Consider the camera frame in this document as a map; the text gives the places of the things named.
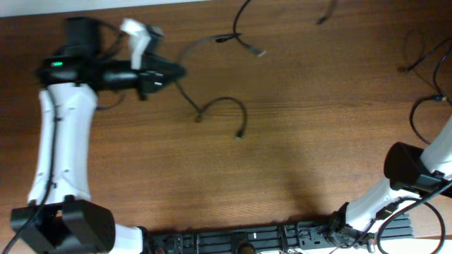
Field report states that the black micro USB cable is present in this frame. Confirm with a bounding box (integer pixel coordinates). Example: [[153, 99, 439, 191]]
[[176, 0, 266, 63]]

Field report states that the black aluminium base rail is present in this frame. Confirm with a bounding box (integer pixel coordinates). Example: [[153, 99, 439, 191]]
[[141, 213, 414, 254]]

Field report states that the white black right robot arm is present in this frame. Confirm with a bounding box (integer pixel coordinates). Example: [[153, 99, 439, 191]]
[[326, 121, 451, 248]]

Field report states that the black USB3 cable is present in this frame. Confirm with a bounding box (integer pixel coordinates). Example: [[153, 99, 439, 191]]
[[409, 94, 452, 146]]

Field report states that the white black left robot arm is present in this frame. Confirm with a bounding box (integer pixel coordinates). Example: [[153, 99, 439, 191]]
[[11, 17, 185, 253]]

